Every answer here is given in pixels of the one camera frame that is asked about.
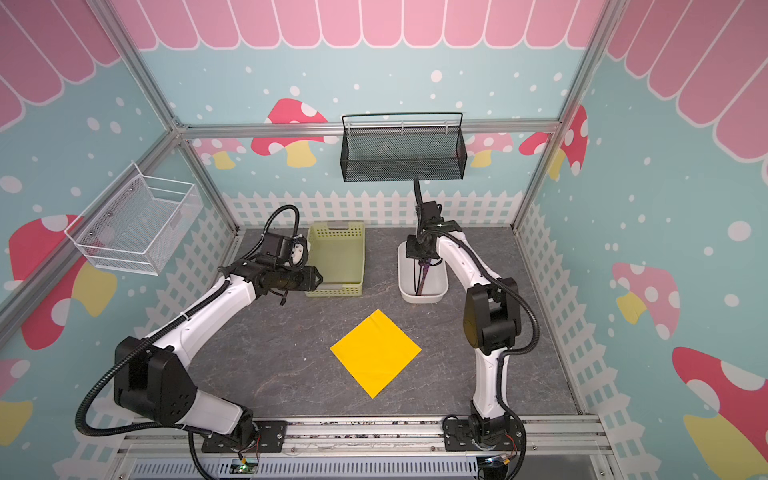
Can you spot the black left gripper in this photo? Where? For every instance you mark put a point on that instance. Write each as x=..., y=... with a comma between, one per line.
x=309, y=279

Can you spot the yellow paper napkin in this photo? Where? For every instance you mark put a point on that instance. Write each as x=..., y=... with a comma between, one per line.
x=375, y=352

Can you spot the purple spoon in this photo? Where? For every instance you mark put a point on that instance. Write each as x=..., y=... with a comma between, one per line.
x=423, y=267

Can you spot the green perforated plastic basket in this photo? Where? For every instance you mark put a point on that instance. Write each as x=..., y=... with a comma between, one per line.
x=337, y=250

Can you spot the black mesh wall basket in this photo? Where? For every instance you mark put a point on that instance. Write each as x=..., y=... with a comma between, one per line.
x=403, y=147

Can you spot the white plastic tub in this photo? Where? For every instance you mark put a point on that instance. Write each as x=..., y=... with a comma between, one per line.
x=436, y=284

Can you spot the white wire wall basket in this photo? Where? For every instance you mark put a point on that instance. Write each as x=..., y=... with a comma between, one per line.
x=136, y=225

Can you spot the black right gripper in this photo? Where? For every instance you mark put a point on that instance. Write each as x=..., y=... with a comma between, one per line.
x=420, y=255

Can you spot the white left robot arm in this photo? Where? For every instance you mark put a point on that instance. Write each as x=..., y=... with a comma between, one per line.
x=154, y=382

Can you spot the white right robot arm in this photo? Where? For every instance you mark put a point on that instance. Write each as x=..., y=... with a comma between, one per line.
x=491, y=324

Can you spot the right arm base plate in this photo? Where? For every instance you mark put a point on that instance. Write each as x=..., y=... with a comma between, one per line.
x=466, y=434

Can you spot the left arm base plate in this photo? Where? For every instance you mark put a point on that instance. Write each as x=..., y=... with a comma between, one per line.
x=262, y=436

